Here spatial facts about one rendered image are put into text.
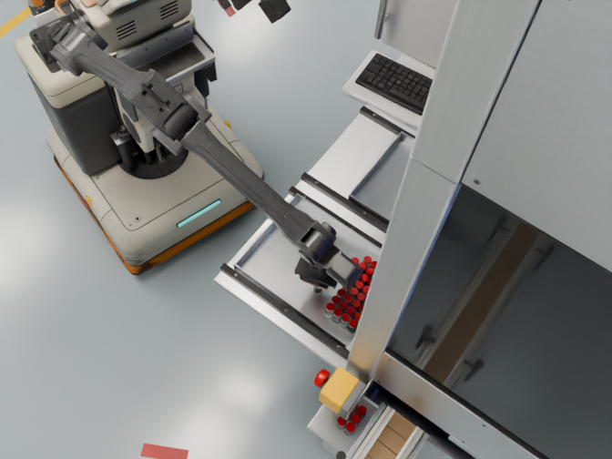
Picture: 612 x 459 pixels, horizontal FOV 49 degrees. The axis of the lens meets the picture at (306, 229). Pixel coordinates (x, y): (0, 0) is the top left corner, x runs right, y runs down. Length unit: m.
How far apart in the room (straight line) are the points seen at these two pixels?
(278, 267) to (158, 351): 0.99
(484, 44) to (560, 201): 0.18
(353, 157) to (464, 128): 1.20
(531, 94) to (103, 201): 2.09
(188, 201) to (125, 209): 0.23
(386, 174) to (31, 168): 1.71
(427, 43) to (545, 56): 1.58
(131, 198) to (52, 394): 0.75
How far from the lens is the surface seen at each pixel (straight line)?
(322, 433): 1.58
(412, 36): 2.18
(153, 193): 2.55
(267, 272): 1.69
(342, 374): 1.46
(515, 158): 0.69
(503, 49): 0.61
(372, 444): 1.49
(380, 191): 1.83
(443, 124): 0.70
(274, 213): 1.37
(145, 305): 2.66
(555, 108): 0.62
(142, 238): 2.47
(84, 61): 1.57
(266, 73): 3.22
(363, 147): 1.90
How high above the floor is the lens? 2.43
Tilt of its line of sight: 62 degrees down
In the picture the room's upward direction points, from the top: 4 degrees clockwise
